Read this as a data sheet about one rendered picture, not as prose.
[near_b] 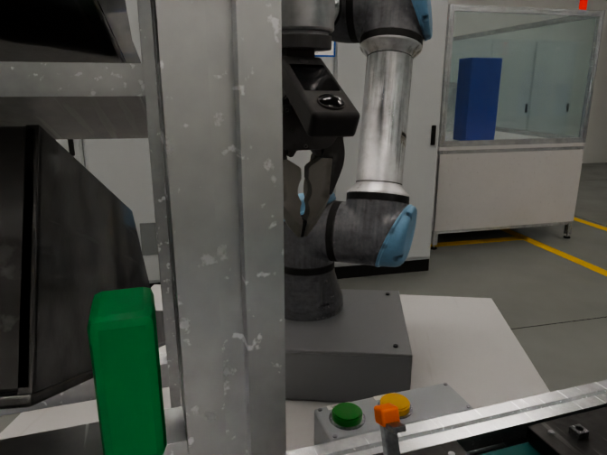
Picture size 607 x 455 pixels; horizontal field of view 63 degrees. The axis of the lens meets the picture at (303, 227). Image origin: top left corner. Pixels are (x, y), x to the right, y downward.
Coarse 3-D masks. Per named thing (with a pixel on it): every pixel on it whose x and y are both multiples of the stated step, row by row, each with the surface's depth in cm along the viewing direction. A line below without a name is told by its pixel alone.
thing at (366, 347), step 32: (288, 320) 95; (320, 320) 95; (352, 320) 94; (384, 320) 94; (288, 352) 84; (320, 352) 83; (352, 352) 83; (384, 352) 83; (288, 384) 86; (320, 384) 85; (352, 384) 84; (384, 384) 84
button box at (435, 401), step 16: (368, 400) 70; (416, 400) 70; (432, 400) 70; (448, 400) 70; (464, 400) 70; (320, 416) 66; (368, 416) 66; (400, 416) 66; (416, 416) 66; (432, 416) 66; (320, 432) 66; (336, 432) 63; (352, 432) 63; (368, 432) 63
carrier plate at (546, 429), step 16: (576, 416) 65; (592, 416) 65; (528, 432) 63; (544, 432) 62; (560, 432) 62; (592, 432) 62; (544, 448) 60; (560, 448) 59; (576, 448) 59; (592, 448) 59
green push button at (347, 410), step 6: (336, 408) 66; (342, 408) 66; (348, 408) 66; (354, 408) 66; (336, 414) 65; (342, 414) 65; (348, 414) 65; (354, 414) 65; (360, 414) 65; (336, 420) 64; (342, 420) 64; (348, 420) 64; (354, 420) 64; (360, 420) 65; (348, 426) 64
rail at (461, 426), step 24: (600, 384) 74; (480, 408) 68; (504, 408) 68; (528, 408) 68; (552, 408) 68; (576, 408) 68; (408, 432) 63; (432, 432) 64; (456, 432) 63; (480, 432) 63; (504, 432) 64
